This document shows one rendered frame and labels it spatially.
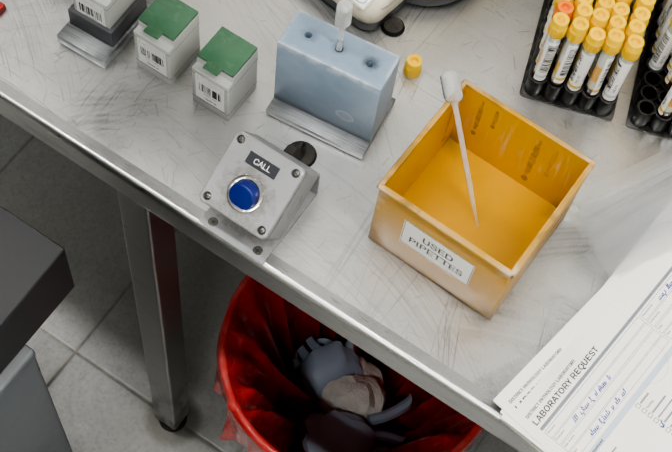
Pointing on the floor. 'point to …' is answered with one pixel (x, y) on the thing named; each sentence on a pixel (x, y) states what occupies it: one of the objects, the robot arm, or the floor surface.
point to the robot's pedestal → (28, 409)
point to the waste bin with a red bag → (243, 413)
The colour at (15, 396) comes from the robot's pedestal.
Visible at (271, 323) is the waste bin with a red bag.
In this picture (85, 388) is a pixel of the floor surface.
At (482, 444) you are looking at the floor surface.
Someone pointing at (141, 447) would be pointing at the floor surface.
